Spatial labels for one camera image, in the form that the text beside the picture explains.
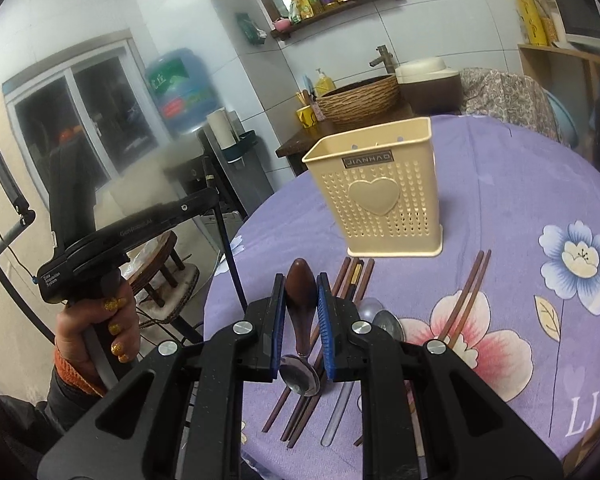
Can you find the translucent plastic spoon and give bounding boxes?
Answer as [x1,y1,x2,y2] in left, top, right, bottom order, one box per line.
[320,296,386,449]

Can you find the wooden handled steel spoon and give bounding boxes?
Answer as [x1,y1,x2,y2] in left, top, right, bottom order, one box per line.
[279,258,320,398]

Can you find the left hand yellow nails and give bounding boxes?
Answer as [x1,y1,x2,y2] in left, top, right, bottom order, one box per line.
[55,278,140,390]

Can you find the brown chopstick bundle left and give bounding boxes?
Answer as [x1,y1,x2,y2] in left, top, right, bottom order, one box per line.
[262,257,375,448]

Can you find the wooden stool with cushion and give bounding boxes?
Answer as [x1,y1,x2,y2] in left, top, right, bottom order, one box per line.
[121,231,200,327]

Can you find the small steel spoon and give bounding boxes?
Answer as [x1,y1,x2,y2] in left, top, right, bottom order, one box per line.
[373,309,406,342]

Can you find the beige perforated cutlery holder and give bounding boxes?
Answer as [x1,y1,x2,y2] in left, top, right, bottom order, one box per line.
[302,117,443,258]

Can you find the water dispenser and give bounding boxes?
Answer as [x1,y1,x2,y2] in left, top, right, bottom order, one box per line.
[164,120,273,221]

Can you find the brown chopstick pair right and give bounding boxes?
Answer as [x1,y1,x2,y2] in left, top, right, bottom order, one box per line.
[438,249,492,349]

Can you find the yellow mug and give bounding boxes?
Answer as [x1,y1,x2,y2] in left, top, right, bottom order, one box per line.
[296,105,318,129]

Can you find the woven basket sink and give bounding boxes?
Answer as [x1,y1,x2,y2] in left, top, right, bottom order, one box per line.
[317,74,400,124]

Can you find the purple floral tablecloth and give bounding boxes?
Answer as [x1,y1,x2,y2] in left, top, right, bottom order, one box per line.
[232,116,600,479]

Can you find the blue water jug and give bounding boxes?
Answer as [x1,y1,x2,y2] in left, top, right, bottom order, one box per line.
[145,48,221,136]

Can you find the bronze faucet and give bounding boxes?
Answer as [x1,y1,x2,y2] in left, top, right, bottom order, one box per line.
[368,44,396,74]

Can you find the floral fabric chair cover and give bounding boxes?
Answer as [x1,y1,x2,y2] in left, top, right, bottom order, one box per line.
[460,67,564,144]

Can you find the wooden side shelf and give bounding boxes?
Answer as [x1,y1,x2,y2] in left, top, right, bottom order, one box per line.
[518,44,600,162]

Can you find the yellow paper roll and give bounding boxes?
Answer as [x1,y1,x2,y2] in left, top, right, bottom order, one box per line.
[516,0,550,47]

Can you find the white microwave oven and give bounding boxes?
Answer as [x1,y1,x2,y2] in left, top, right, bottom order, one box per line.
[555,0,600,50]

